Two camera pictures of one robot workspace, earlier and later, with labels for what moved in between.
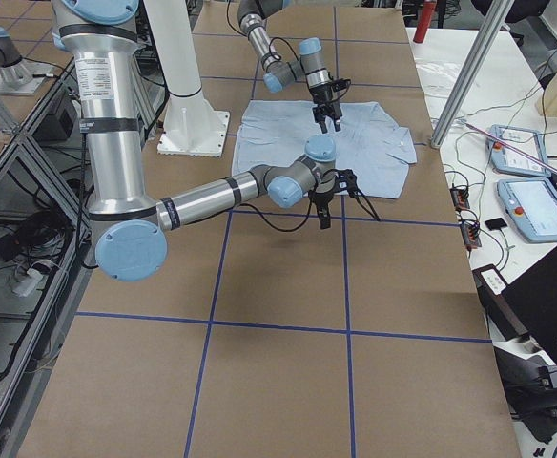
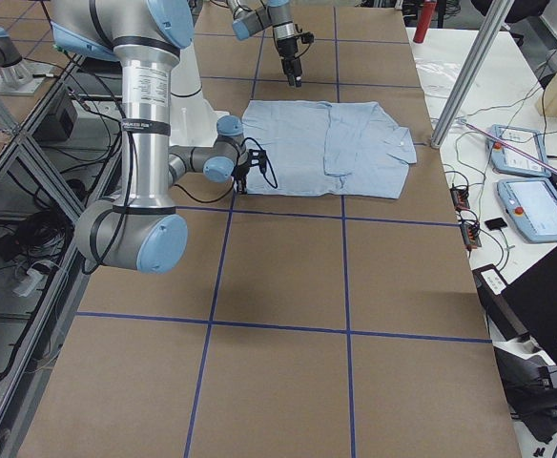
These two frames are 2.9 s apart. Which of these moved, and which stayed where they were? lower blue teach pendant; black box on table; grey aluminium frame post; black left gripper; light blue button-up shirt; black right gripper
Moved: black left gripper; black right gripper
Stayed: black box on table; light blue button-up shirt; grey aluminium frame post; lower blue teach pendant
